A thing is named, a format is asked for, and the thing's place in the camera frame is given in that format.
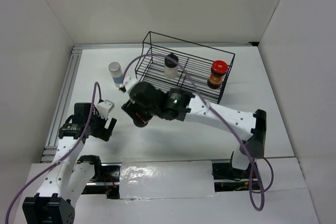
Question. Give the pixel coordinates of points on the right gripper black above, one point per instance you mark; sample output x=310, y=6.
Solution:
x=132, y=106

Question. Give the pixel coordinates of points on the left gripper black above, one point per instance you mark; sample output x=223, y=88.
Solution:
x=103, y=133

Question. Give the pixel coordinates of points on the red lid jar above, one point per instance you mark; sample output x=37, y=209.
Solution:
x=218, y=70
x=141, y=119

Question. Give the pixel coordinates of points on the silver lid blue label bottle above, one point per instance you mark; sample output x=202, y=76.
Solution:
x=116, y=73

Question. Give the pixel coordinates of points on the black lid white bottle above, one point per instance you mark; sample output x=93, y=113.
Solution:
x=170, y=66

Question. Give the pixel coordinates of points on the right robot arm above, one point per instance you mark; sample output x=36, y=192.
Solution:
x=248, y=127

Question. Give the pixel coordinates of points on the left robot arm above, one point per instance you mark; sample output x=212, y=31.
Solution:
x=55, y=200

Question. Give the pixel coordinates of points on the white glossy tape sheet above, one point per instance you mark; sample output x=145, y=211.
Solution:
x=166, y=180

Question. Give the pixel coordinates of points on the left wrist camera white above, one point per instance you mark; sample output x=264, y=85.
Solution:
x=104, y=108

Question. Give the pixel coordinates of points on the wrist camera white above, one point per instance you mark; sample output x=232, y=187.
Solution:
x=104, y=108
x=128, y=84

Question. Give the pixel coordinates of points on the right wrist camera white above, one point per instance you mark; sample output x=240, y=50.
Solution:
x=128, y=84

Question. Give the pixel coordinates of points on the black wire rack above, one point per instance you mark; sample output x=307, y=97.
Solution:
x=197, y=59

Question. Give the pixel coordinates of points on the aluminium rail frame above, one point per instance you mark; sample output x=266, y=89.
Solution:
x=66, y=93

